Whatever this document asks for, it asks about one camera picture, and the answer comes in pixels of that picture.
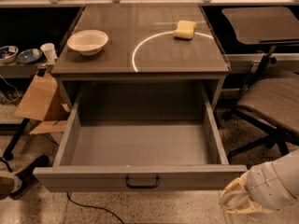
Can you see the grey top drawer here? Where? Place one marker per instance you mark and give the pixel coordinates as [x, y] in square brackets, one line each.
[140, 130]

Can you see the white bowl on side table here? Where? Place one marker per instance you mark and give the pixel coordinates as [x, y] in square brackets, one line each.
[8, 54]

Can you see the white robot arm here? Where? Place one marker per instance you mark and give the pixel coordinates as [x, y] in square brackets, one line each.
[264, 188]

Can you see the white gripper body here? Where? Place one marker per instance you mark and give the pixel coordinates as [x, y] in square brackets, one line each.
[261, 184]

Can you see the white paper cup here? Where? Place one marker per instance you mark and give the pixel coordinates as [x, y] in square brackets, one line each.
[49, 51]

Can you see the blue plate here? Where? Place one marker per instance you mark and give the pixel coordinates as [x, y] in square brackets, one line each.
[29, 56]

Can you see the black top drawer handle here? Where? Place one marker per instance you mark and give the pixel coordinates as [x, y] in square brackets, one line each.
[142, 183]

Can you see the white bowl on cabinet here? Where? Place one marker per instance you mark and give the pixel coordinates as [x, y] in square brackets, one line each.
[87, 42]

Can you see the grey wooden drawer cabinet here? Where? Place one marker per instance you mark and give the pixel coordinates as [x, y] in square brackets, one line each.
[141, 44]

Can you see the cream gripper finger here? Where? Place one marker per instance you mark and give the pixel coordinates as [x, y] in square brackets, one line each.
[247, 207]
[235, 192]

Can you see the black office chair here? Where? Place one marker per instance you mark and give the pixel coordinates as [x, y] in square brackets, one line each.
[271, 102]

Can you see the brown cardboard box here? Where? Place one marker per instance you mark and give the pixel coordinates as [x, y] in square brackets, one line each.
[42, 102]

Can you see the black shoe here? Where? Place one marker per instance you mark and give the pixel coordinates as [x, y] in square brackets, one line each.
[25, 179]

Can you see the yellow sponge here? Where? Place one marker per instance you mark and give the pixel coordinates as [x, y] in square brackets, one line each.
[185, 30]

